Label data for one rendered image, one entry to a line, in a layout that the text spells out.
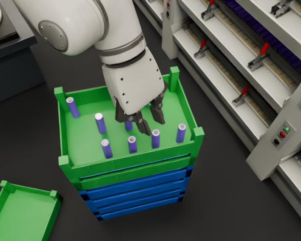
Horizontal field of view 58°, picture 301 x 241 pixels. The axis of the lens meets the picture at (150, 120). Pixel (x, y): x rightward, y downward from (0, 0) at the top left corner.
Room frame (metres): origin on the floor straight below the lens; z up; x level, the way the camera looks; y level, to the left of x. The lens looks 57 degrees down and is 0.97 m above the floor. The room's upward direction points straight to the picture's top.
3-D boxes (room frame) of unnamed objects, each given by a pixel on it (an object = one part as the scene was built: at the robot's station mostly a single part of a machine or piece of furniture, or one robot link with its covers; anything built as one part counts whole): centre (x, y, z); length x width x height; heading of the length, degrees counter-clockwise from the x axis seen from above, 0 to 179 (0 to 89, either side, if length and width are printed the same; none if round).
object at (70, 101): (0.38, 0.19, 0.44); 0.02 x 0.02 x 0.06
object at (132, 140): (0.27, 0.04, 0.44); 0.02 x 0.02 x 0.06
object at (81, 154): (0.34, 0.06, 0.44); 0.30 x 0.20 x 0.08; 103
